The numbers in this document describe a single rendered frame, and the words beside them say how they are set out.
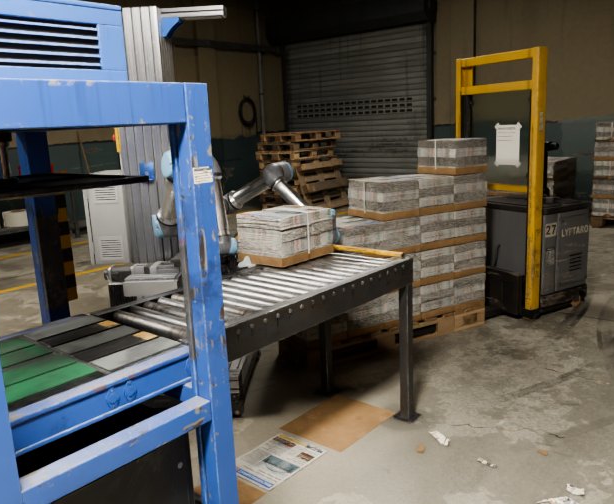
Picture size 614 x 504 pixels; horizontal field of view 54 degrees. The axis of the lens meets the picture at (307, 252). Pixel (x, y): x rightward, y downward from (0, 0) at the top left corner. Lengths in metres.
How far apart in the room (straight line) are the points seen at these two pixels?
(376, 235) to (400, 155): 7.57
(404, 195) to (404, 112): 7.41
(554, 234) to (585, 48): 5.73
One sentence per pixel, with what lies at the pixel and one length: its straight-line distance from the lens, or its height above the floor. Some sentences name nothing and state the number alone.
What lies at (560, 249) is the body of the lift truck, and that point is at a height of 0.47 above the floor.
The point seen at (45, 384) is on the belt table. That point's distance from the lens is 1.76.
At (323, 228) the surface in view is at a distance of 2.93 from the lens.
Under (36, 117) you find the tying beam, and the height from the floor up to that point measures 1.47.
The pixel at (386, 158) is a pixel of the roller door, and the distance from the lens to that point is 11.41.
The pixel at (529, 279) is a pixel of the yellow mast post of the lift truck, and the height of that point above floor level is 0.31.
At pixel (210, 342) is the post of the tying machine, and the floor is 0.87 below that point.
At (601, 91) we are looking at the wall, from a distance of 9.95.
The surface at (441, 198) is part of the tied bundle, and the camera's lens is 4.01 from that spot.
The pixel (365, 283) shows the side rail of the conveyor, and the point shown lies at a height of 0.77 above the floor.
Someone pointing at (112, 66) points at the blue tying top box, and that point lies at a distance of 1.69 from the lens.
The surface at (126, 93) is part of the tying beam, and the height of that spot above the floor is 1.52.
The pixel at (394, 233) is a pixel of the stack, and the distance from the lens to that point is 3.81.
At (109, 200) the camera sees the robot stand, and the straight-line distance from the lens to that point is 3.28.
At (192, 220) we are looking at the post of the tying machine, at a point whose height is 1.20.
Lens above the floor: 1.44
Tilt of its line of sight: 12 degrees down
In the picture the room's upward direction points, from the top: 3 degrees counter-clockwise
